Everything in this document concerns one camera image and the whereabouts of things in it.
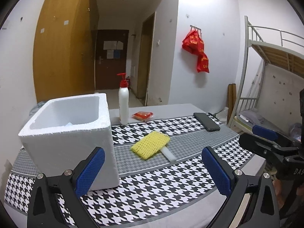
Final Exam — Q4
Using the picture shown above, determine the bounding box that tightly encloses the dark brown entrance door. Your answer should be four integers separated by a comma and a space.
95, 29, 129, 91

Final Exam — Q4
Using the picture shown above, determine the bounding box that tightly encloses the red hanging bag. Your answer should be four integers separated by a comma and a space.
182, 29, 209, 73

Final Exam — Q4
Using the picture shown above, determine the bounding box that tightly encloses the wooden wardrobe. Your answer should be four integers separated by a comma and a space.
33, 0, 99, 102

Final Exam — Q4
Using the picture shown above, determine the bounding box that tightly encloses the white pump lotion bottle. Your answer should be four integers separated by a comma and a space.
117, 73, 129, 126

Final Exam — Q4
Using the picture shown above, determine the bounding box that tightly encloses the blue-grey crumpled cloth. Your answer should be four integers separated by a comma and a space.
29, 101, 46, 116

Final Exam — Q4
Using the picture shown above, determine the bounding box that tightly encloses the houndstooth table cloth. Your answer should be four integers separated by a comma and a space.
4, 115, 255, 226

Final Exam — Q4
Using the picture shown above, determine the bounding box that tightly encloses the white foam strip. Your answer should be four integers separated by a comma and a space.
160, 146, 177, 162

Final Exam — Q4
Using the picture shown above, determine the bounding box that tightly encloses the white styrofoam box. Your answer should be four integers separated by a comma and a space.
19, 93, 120, 190

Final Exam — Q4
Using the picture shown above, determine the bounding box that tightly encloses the metal bunk bed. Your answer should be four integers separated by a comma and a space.
228, 17, 303, 139

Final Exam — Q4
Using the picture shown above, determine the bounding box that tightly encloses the right hand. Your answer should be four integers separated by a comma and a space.
273, 178, 303, 219

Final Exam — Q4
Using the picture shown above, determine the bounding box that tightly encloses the black smartphone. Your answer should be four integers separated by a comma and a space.
193, 113, 220, 132

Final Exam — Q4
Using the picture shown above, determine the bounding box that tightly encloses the yellow foam net sleeve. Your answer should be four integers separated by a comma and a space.
130, 131, 171, 160

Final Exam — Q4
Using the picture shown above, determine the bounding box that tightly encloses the red fire extinguisher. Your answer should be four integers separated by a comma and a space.
126, 76, 130, 88

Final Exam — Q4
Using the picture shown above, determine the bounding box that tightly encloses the red snack packet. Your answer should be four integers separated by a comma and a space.
132, 111, 154, 121

